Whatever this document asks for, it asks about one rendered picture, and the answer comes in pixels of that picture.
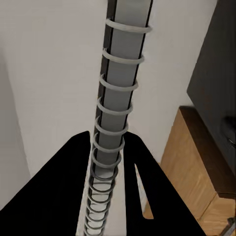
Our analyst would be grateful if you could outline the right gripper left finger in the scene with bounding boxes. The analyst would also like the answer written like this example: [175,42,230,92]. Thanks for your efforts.
[0,131,90,236]

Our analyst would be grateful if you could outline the notebook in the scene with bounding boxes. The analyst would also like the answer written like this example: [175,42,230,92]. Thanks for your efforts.
[83,0,153,236]

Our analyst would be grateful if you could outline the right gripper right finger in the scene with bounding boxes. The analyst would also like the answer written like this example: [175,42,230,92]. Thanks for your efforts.
[123,131,206,236]

